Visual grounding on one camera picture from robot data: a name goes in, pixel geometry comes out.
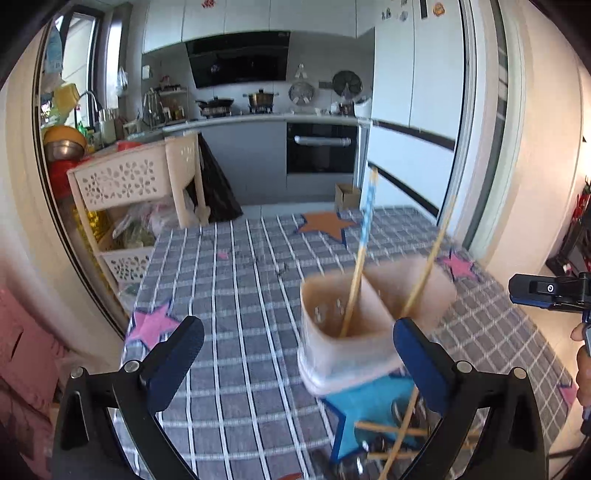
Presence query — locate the black built-in oven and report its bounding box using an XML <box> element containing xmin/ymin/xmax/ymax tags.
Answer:
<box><xmin>287</xmin><ymin>123</ymin><xmax>359</xmax><ymax>174</ymax></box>

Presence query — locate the grey checkered tablecloth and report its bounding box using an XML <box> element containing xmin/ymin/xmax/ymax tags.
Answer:
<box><xmin>135</xmin><ymin>215</ymin><xmax>581</xmax><ymax>479</ymax></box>

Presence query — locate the person's right hand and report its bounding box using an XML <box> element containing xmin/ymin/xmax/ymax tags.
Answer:
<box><xmin>570</xmin><ymin>323</ymin><xmax>591</xmax><ymax>407</ymax></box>

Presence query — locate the plain bamboo chopstick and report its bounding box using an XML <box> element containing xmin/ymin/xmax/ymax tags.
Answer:
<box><xmin>400</xmin><ymin>194</ymin><xmax>457</xmax><ymax>318</ymax></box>

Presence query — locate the beige plastic utensil holder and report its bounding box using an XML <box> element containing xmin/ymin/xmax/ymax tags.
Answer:
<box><xmin>296</xmin><ymin>256</ymin><xmax>459</xmax><ymax>398</ymax></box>

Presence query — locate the black bag hanging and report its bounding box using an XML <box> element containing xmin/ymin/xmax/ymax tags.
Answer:
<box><xmin>198</xmin><ymin>133</ymin><xmax>243</xmax><ymax>223</ymax></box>

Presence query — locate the blue patterned chopstick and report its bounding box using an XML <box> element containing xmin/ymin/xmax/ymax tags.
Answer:
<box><xmin>339</xmin><ymin>167</ymin><xmax>379</xmax><ymax>338</ymax></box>

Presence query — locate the cardboard box on floor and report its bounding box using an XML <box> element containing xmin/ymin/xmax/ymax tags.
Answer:
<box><xmin>335</xmin><ymin>183</ymin><xmax>361</xmax><ymax>211</ymax></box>

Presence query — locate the brass cooking pot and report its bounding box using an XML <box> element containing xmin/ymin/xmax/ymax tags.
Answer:
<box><xmin>243</xmin><ymin>89</ymin><xmax>277</xmax><ymax>110</ymax></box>

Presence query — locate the black range hood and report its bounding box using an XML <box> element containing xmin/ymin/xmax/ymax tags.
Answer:
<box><xmin>184</xmin><ymin>31</ymin><xmax>290</xmax><ymax>89</ymax></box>

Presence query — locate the beige perforated storage rack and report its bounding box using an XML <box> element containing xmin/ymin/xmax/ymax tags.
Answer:
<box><xmin>67</xmin><ymin>131</ymin><xmax>209</xmax><ymax>292</ymax></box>

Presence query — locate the white refrigerator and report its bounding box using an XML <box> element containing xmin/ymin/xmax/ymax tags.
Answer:
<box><xmin>367</xmin><ymin>1</ymin><xmax>465</xmax><ymax>218</ymax></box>

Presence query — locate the black wok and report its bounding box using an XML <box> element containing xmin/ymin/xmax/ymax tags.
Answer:
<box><xmin>195</xmin><ymin>97</ymin><xmax>235</xmax><ymax>118</ymax></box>

